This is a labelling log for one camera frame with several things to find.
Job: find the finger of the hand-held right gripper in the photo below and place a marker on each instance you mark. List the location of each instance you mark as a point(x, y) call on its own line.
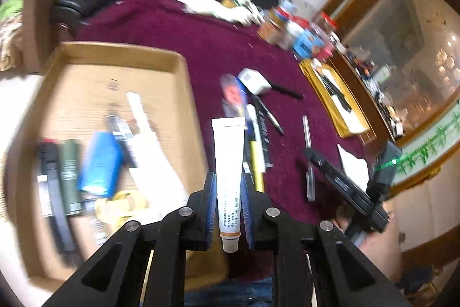
point(337, 181)

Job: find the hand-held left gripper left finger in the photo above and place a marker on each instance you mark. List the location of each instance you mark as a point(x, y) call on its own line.
point(212, 210)

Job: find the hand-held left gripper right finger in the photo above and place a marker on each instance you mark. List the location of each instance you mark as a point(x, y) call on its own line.
point(246, 210)

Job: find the white ointment tube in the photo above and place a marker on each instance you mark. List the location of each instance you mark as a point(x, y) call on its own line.
point(228, 166)

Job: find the yellow pen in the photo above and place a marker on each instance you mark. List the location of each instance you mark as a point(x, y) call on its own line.
point(257, 163)

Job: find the clear plastic pen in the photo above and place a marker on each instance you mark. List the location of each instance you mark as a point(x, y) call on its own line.
point(308, 141)

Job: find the yellow tape roll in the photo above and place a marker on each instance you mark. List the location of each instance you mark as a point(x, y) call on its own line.
point(120, 206)

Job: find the blue battery pack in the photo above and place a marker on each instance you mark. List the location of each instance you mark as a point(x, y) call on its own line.
point(100, 163)

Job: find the shallow cardboard box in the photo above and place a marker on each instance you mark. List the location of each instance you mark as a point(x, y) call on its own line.
point(90, 84)

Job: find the person's right hand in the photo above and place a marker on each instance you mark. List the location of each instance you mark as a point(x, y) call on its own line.
point(377, 249)

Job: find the handwritten notebook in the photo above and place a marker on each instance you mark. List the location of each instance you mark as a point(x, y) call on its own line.
point(354, 163)

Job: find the green bamboo print panel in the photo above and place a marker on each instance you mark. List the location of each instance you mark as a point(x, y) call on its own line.
point(427, 148)

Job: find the white plastic packet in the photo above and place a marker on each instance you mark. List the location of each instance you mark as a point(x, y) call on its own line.
point(154, 166)

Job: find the yellow tray box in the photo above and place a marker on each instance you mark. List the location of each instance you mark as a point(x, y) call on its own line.
point(337, 102)

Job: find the pile of pens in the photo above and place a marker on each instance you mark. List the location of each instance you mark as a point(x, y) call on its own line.
point(266, 127)

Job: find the long black pen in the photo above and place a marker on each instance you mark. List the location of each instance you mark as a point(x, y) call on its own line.
point(334, 87)

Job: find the black marker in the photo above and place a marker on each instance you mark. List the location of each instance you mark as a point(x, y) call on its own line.
point(287, 91)

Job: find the clear plastic packet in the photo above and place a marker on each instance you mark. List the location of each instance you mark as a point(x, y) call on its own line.
point(233, 94)

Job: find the white charger adapter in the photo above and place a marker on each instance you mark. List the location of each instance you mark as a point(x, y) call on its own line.
point(253, 80)

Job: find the blue label plastic jar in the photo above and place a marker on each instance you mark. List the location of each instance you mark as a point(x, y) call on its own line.
point(307, 42)

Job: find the dark green tube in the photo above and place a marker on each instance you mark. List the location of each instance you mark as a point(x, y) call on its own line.
point(70, 177)

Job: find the wooden glass display cabinet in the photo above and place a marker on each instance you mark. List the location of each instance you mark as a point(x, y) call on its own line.
point(413, 41)

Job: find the black rectangular case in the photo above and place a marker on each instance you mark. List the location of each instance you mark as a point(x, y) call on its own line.
point(54, 195)

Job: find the red lid clear jar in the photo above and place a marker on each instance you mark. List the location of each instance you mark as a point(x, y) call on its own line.
point(325, 21)

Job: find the brown packing tape roll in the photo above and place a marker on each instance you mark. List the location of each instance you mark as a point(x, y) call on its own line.
point(271, 26)

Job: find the brown armchair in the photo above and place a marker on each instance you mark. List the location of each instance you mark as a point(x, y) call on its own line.
point(39, 23)

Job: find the green patterned blanket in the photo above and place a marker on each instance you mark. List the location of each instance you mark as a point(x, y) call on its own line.
point(9, 30)

